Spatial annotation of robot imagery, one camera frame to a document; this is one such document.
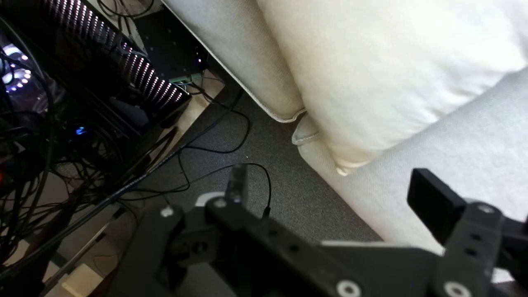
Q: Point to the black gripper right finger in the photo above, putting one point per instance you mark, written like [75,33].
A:
[438,206]

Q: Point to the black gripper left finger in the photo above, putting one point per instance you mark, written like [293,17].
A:
[237,188]

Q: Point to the cream pleated pillow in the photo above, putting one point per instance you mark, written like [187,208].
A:
[375,73]

